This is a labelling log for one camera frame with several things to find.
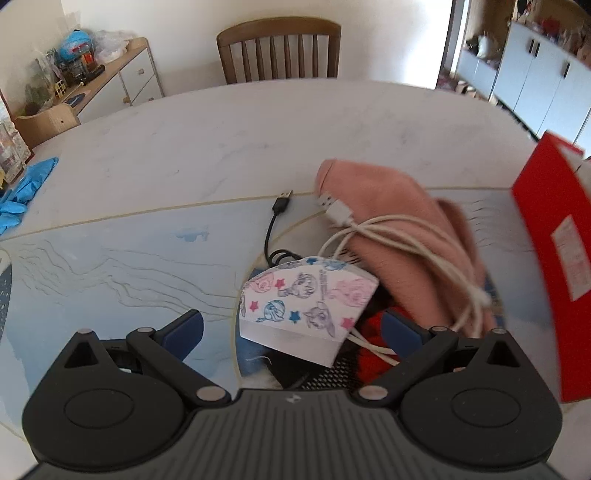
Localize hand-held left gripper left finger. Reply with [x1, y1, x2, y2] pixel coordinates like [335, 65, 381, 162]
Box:
[39, 309, 232, 409]

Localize cartoon printed face mask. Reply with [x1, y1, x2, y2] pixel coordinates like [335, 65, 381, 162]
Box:
[239, 255, 380, 368]

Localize white bag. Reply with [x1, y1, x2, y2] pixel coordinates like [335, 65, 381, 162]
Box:
[475, 33, 502, 59]

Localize wooden slat-back chair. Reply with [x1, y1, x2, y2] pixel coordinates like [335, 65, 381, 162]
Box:
[216, 17, 342, 85]

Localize red and white cardboard box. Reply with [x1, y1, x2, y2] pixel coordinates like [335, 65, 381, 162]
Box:
[510, 131, 591, 403]

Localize glass plant terrarium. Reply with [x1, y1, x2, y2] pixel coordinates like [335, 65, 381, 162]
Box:
[18, 46, 68, 116]

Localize wooden sideboard with white drawers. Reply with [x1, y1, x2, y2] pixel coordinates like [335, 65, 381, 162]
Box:
[59, 37, 164, 124]

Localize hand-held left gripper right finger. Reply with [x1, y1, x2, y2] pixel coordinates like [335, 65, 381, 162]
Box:
[353, 308, 550, 409]

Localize blue rubber gloves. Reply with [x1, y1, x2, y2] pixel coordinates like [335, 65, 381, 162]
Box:
[0, 157, 60, 235]

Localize black usb cable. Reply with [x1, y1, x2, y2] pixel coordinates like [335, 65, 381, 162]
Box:
[263, 187, 306, 269]

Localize red cloth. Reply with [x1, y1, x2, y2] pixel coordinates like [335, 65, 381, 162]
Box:
[358, 308, 403, 391]

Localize white usb cable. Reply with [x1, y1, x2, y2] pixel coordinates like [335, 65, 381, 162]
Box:
[314, 191, 492, 366]

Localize pink fleece cloth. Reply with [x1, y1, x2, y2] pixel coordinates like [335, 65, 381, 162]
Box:
[315, 159, 490, 337]

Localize clear plastic bag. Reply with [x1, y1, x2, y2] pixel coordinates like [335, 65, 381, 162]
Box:
[94, 30, 131, 64]

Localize blue toy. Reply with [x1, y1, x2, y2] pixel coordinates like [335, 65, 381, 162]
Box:
[59, 28, 96, 62]

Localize white tall cabinets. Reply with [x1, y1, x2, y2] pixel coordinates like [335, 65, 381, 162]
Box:
[456, 21, 591, 149]

